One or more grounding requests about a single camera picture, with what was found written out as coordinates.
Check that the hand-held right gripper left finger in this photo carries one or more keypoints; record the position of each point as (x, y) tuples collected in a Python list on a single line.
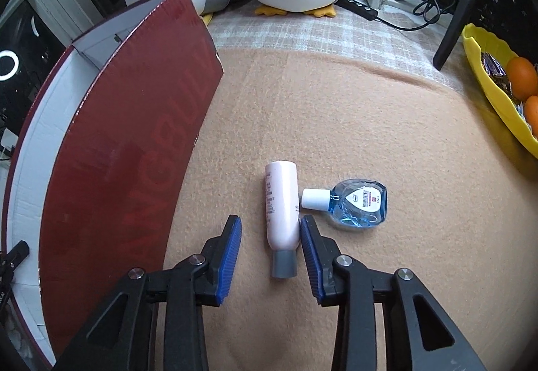
[(229, 261)]

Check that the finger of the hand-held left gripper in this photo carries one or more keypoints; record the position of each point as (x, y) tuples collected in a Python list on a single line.
[(14, 255)]

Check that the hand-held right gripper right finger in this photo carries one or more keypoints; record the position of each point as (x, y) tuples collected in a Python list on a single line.
[(310, 261)]

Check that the white tube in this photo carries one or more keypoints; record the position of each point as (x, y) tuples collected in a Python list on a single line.
[(281, 207)]

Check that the red cardboard box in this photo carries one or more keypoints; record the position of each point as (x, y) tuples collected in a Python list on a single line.
[(126, 144)]

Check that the blue eye drop bottle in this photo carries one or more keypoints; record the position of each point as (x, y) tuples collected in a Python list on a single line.
[(357, 203)]

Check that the tan blanket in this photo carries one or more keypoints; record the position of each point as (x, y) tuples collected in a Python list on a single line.
[(336, 123)]

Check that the checked cloth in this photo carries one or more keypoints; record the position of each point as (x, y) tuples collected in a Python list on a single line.
[(315, 34)]

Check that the yellow leaf-shaped bowl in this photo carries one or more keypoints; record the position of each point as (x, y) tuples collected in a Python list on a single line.
[(483, 72)]

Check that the black power strip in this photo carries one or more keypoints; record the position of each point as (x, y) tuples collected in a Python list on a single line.
[(357, 7)]

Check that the pile of wrapped candies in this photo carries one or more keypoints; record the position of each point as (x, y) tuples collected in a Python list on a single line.
[(494, 68)]

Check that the orange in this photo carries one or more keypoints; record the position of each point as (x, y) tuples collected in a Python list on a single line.
[(523, 76), (533, 112)]

